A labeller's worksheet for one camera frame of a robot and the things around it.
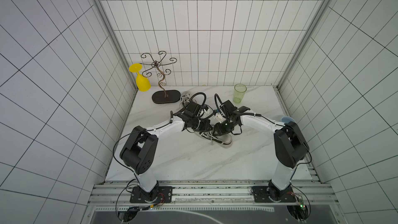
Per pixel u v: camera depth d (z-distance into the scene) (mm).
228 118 726
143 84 925
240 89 1008
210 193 744
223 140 811
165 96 1113
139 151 458
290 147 474
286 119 923
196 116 748
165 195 720
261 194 712
